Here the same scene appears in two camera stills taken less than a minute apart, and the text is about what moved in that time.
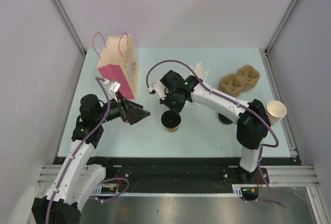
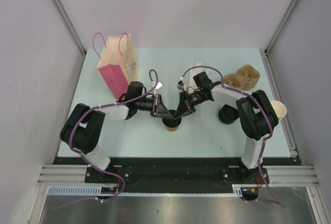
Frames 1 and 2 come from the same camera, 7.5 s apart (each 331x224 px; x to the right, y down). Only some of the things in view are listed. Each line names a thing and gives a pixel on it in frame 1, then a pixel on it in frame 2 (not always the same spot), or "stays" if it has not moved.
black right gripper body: (172, 102) -> (189, 108)
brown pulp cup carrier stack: (245, 78) stays
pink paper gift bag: (119, 62) stays
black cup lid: (170, 119) stays
